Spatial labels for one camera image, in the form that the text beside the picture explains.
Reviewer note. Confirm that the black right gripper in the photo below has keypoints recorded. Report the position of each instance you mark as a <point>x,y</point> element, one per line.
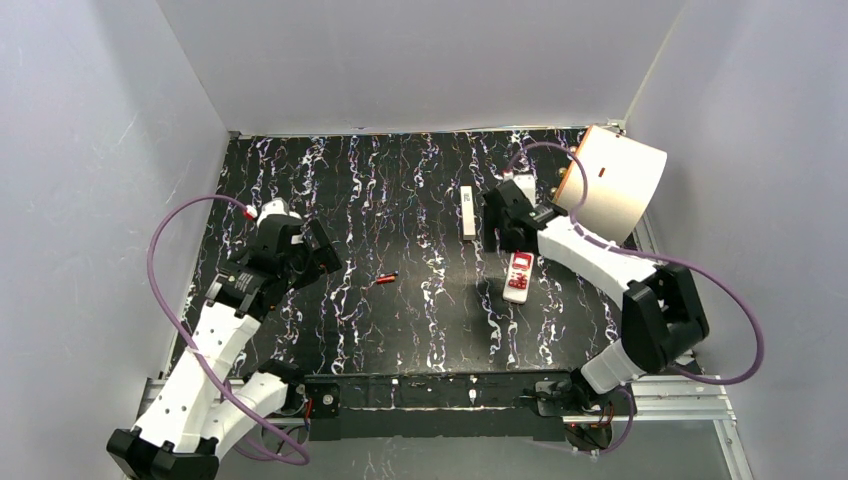
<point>502,216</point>

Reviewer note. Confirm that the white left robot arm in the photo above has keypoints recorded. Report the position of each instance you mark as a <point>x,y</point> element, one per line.
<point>196,419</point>

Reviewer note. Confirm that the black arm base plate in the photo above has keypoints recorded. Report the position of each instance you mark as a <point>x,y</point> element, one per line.
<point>540,404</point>

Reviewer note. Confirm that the white round stool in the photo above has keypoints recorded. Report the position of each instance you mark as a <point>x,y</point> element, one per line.
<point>623,175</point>

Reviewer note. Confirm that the red and white remote control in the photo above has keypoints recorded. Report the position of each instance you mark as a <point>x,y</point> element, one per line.
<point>518,277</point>

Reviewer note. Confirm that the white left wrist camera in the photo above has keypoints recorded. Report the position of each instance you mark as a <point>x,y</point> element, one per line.
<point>276,207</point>

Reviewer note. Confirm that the long white remote control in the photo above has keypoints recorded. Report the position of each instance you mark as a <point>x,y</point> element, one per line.
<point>468,218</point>

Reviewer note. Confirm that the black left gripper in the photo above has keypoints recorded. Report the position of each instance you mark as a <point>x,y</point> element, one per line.
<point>315,249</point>

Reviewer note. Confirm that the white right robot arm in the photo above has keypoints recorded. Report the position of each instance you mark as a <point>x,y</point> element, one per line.
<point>661,313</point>

